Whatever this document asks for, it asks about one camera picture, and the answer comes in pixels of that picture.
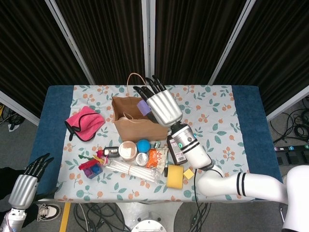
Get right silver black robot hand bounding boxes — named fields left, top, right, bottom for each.
left=133, top=75, right=183, bottom=128

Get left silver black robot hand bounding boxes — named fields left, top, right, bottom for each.
left=8, top=153, right=59, bottom=210

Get purple foam cube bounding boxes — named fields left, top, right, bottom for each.
left=136, top=99, right=152, bottom=116

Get clear jar of rubber bands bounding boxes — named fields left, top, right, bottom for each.
left=118, top=141, right=139, bottom=163

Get round white robot base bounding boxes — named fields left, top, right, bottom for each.
left=131, top=218, right=167, bottom=232

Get brown paper bag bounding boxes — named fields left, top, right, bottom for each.
left=111, top=72, right=169, bottom=143

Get person in black trousers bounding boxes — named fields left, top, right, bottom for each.
left=0, top=166, right=26, bottom=201

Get white black sneaker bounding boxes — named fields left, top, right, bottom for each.
left=36, top=203, right=62, bottom=221

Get blue rubber ball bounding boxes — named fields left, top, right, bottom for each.
left=136, top=139, right=152, bottom=154

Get brown medicine bottle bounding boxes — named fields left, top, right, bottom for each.
left=166, top=135, right=188, bottom=166

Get orange white snack packet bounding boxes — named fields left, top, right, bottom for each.
left=146, top=146, right=169, bottom=174

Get floral print tablecloth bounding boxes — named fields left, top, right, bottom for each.
left=53, top=84, right=255, bottom=203

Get small clear jar of pins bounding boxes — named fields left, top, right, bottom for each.
left=135, top=152, right=150, bottom=167

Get black tin with label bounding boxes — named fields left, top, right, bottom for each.
left=103, top=146, right=121, bottom=158

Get bundle of clear straws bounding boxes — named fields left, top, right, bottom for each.
left=104, top=158, right=162, bottom=183

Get colourful feather toy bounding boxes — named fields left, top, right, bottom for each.
left=77, top=149, right=109, bottom=171

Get yellow sponge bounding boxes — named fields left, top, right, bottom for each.
left=166, top=164, right=184, bottom=189

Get blue velvet table cover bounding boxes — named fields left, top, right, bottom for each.
left=27, top=85, right=283, bottom=202

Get blue purple toy block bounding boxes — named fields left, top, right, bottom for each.
left=83, top=165, right=103, bottom=180

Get black ribbed partition panel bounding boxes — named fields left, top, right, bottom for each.
left=45, top=0, right=150, bottom=86
left=0, top=0, right=94, bottom=126
left=148, top=0, right=256, bottom=86
left=209, top=0, right=309, bottom=121

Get pink cloth with black trim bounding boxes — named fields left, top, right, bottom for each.
left=64, top=105, right=106, bottom=142

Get black power strip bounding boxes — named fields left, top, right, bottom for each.
left=274, top=144, right=309, bottom=152

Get black floor pedal unit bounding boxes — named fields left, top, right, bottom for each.
left=276, top=151, right=309, bottom=166

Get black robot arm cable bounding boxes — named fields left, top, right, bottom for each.
left=194, top=168, right=208, bottom=218

